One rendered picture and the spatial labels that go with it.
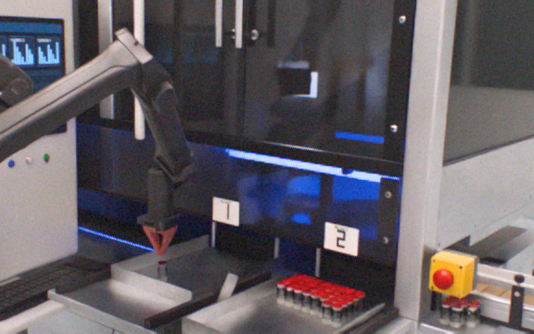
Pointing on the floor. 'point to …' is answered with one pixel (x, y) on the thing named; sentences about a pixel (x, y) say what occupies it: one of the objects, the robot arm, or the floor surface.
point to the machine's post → (424, 158)
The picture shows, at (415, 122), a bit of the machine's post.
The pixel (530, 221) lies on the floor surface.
